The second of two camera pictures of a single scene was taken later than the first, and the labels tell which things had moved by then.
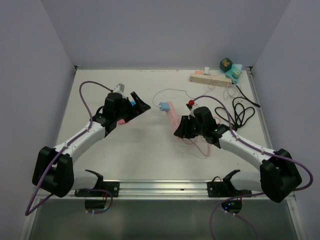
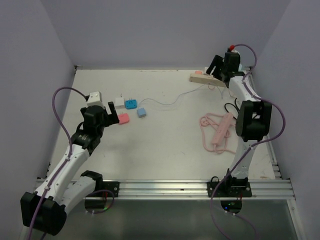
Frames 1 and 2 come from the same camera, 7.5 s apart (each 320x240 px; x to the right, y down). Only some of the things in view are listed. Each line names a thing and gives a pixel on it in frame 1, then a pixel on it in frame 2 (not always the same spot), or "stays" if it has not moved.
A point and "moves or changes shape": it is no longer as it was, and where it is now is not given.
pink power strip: x=174 y=121 moves or changes shape
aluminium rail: x=161 y=191 stays
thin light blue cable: x=165 y=106 → x=182 y=95
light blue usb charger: x=164 y=106 moves or changes shape
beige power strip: x=203 y=78 stays
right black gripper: x=182 y=131 → x=216 y=61
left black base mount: x=102 y=189 stays
